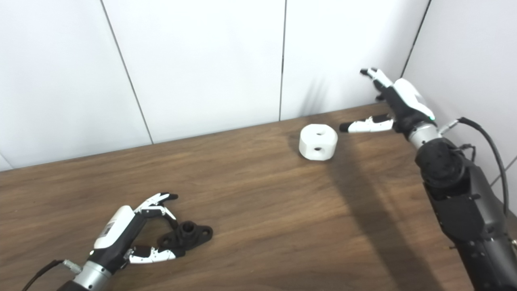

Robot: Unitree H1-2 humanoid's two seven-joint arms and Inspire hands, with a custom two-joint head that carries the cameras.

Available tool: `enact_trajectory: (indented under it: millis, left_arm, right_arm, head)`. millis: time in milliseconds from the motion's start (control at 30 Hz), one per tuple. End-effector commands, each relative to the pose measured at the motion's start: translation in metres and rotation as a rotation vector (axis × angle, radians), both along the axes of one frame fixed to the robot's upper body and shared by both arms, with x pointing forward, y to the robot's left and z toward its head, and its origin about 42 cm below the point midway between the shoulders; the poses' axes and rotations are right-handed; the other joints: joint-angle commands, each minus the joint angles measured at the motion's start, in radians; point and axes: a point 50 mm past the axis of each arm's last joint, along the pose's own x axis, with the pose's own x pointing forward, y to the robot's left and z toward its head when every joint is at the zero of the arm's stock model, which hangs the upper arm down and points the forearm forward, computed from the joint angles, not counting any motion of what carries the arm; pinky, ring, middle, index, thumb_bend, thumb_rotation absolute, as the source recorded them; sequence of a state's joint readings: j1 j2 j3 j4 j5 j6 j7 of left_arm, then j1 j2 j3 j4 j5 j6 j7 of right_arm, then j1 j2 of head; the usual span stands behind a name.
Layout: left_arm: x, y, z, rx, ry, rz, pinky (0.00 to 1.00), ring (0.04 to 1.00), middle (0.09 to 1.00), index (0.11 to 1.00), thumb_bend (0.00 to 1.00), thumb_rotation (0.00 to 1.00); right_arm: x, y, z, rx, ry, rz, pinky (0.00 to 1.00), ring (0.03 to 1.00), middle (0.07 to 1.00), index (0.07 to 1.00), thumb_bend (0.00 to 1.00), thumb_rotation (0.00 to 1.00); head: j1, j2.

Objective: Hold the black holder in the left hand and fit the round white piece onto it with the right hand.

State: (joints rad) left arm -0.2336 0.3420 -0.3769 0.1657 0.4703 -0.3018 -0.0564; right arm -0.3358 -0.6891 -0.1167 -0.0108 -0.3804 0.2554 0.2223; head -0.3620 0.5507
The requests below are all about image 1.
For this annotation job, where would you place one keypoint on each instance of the black plastic holder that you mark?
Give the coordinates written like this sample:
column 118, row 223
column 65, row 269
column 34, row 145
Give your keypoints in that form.
column 190, row 234

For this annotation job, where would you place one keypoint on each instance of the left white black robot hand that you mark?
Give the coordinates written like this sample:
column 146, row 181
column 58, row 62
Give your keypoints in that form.
column 115, row 230

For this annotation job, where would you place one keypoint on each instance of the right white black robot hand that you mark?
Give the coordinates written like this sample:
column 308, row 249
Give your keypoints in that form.
column 406, row 105

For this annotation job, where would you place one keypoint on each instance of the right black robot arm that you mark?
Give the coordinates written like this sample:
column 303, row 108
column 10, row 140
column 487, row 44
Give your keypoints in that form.
column 464, row 194

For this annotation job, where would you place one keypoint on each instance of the round white plastic piece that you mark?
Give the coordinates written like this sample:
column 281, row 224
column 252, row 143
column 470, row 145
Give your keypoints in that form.
column 313, row 141

